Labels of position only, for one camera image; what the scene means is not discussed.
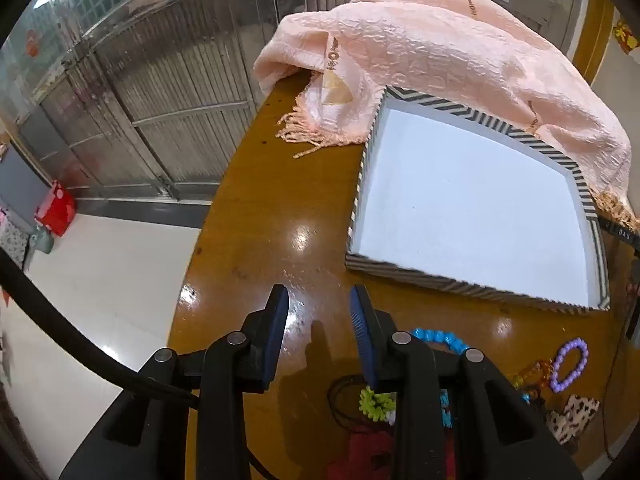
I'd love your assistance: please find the purple bead bracelet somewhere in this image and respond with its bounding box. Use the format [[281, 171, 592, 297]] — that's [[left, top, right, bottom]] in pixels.
[[549, 337, 590, 394]]

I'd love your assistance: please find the metal folding gate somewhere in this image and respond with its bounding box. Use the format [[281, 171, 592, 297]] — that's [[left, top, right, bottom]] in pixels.
[[0, 0, 281, 201]]

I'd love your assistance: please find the striped white tray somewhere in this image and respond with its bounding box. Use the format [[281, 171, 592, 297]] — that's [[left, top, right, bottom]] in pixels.
[[345, 87, 611, 311]]

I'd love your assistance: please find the amber bead bracelet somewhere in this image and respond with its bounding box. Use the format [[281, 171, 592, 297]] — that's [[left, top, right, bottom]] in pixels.
[[512, 357, 556, 394]]

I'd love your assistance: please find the red bow hair clip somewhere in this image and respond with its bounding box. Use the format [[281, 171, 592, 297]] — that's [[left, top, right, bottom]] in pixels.
[[323, 426, 409, 480]]

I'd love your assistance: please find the blue bead bracelet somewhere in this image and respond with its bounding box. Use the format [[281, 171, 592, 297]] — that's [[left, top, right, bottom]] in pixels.
[[411, 327, 471, 356]]

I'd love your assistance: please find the leopard print bow scrunchie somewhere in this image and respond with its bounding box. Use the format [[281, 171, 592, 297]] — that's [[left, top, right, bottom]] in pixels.
[[546, 394, 601, 444]]

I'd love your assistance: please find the thin black hair tie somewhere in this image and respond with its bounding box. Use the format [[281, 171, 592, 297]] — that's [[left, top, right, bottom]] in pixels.
[[326, 374, 371, 434]]

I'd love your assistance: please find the red bag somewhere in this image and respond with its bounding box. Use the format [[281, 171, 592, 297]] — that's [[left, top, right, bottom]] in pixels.
[[35, 181, 77, 237]]

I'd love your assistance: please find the pink fringed scarf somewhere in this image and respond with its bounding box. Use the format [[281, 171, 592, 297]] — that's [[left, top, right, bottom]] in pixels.
[[254, 0, 639, 229]]

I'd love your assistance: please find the black cable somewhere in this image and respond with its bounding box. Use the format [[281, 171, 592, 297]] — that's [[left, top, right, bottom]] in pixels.
[[0, 249, 202, 411]]

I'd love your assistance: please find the green flower hair tie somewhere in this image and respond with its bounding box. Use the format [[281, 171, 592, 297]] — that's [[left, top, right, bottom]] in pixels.
[[358, 384, 397, 424]]

